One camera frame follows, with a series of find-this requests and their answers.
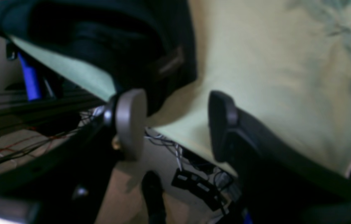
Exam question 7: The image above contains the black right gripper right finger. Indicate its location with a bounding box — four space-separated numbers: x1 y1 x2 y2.
208 91 351 224

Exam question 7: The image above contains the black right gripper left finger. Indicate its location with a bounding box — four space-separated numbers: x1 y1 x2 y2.
0 89 147 224

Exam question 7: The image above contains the dark navy T-shirt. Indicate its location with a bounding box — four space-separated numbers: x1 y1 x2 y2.
0 0 197 115

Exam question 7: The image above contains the white power strip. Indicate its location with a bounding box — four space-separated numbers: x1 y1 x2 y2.
171 168 234 214

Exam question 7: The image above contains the blue clamp at left edge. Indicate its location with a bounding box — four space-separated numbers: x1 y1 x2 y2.
17 52 43 101

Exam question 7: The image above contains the light green table cloth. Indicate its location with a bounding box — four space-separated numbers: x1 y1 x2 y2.
6 0 351 175

